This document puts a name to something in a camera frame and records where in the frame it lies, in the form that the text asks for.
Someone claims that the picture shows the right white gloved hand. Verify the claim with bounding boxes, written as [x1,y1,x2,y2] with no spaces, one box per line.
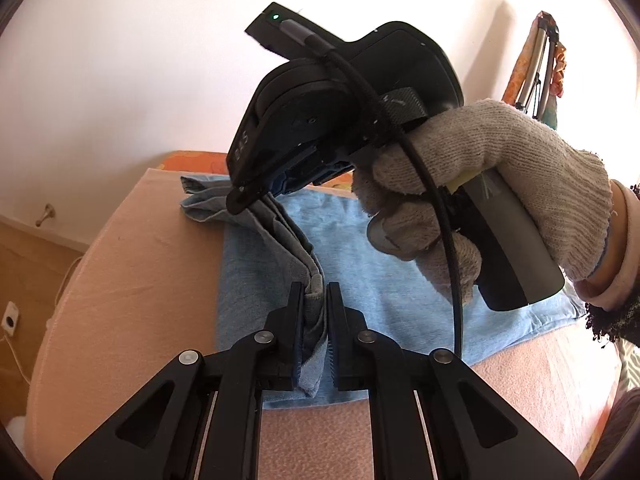
[352,100,613,297]

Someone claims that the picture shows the light blue denim jeans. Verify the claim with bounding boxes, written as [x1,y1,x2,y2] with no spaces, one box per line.
[178,173,586,411]

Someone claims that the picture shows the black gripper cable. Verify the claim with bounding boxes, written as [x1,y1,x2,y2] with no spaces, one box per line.
[278,18,464,359]

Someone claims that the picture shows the white wall socket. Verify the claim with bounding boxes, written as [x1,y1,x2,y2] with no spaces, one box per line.
[1,301,21,337]

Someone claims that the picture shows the pink bed blanket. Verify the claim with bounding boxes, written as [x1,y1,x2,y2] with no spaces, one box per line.
[25,169,620,478]

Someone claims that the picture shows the orange floral bed sheet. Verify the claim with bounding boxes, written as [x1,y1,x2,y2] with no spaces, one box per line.
[156,151,352,191]

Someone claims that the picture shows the grey tripod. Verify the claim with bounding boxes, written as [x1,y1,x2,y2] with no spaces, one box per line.
[514,11,560,120]

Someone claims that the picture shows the metal door stopper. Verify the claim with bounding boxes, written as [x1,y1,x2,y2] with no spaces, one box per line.
[35,204,56,228]

